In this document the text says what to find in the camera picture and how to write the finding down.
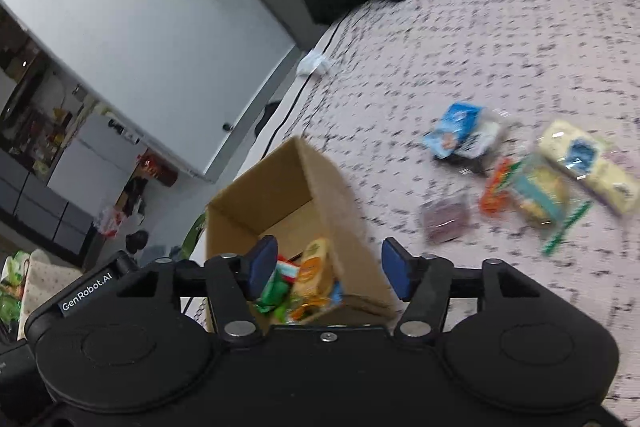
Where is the teal and yellow snack packet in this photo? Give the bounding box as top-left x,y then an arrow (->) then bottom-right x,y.
510,154 -> 572,226

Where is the orange biscuit packet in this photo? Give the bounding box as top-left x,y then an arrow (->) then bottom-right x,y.
289,237 -> 334,310

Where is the red label bottle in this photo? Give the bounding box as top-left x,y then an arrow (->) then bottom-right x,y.
136,151 -> 179,188

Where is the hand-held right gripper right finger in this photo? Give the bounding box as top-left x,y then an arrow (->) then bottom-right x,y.
381,238 -> 561,341

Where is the orange snack packet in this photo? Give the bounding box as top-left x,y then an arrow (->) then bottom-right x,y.
480,157 -> 516,219

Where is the dark cookie packet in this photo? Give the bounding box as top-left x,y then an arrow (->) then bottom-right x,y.
452,111 -> 507,176

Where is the beige dotted cloth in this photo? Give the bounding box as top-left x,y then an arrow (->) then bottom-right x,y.
16,251 -> 83,340

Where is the pale yellow bread packet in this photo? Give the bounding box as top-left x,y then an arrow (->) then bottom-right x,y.
537,119 -> 612,182
584,156 -> 640,216

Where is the green candy packet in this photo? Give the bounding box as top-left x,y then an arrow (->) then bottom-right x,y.
254,274 -> 292,314

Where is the blue snack packet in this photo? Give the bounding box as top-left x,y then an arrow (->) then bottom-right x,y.
424,102 -> 486,160

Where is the pair of black shoes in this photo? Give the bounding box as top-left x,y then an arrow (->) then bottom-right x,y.
124,229 -> 151,256

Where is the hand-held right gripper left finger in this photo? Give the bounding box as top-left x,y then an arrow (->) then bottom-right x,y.
100,235 -> 279,344

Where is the white kitchen cabinet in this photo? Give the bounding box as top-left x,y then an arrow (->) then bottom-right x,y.
46,111 -> 143,208

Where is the white face mask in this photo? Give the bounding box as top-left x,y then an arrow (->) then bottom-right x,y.
295,50 -> 332,78

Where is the black and white printed blanket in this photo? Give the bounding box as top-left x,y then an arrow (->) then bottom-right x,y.
192,0 -> 640,408

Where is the purple snack packet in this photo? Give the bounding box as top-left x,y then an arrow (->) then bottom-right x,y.
420,197 -> 472,244

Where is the red snack bar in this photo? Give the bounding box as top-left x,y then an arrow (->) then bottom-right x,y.
275,256 -> 302,284

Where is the green candy strip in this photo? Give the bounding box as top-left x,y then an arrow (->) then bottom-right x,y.
541,201 -> 594,256

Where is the brown cardboard box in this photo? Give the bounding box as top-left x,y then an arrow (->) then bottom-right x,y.
205,137 -> 402,333

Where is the black slipper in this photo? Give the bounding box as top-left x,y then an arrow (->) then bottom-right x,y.
252,101 -> 283,138

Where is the green cartoon floor mat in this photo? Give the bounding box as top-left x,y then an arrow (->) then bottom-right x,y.
181,212 -> 209,259

